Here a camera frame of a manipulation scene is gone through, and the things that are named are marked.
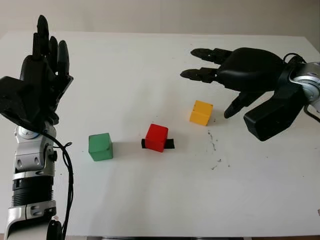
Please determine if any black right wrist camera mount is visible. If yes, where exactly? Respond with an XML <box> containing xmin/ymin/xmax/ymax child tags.
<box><xmin>243</xmin><ymin>63</ymin><xmax>307</xmax><ymax>142</ymax></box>

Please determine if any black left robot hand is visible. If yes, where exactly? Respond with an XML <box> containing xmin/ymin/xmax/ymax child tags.
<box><xmin>19</xmin><ymin>14</ymin><xmax>75</xmax><ymax>126</ymax></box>

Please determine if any green wooden block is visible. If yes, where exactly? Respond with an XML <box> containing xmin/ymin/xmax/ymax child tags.
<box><xmin>88</xmin><ymin>132</ymin><xmax>114</xmax><ymax>162</ymax></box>

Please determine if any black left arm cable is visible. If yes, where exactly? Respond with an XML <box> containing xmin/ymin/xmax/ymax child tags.
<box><xmin>42</xmin><ymin>129</ymin><xmax>75</xmax><ymax>237</ymax></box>

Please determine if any red wooden block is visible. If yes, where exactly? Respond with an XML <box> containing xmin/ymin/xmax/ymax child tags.
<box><xmin>144</xmin><ymin>123</ymin><xmax>169</xmax><ymax>153</ymax></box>

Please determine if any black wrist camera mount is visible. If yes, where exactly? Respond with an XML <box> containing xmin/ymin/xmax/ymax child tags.
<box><xmin>243</xmin><ymin>63</ymin><xmax>307</xmax><ymax>142</ymax></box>
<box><xmin>0</xmin><ymin>76</ymin><xmax>51</xmax><ymax>133</ymax></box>

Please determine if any yellow wooden block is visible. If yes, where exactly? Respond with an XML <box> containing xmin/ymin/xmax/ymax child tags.
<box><xmin>189</xmin><ymin>100</ymin><xmax>214</xmax><ymax>127</ymax></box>

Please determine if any black tape strip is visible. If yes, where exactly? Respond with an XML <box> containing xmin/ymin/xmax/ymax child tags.
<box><xmin>141</xmin><ymin>138</ymin><xmax>175</xmax><ymax>150</ymax></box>

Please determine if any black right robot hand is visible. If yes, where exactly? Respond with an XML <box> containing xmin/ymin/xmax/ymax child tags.
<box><xmin>179</xmin><ymin>47</ymin><xmax>287</xmax><ymax>119</ymax></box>

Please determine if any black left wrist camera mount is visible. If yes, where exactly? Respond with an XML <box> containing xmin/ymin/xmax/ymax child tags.
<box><xmin>0</xmin><ymin>76</ymin><xmax>51</xmax><ymax>133</ymax></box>

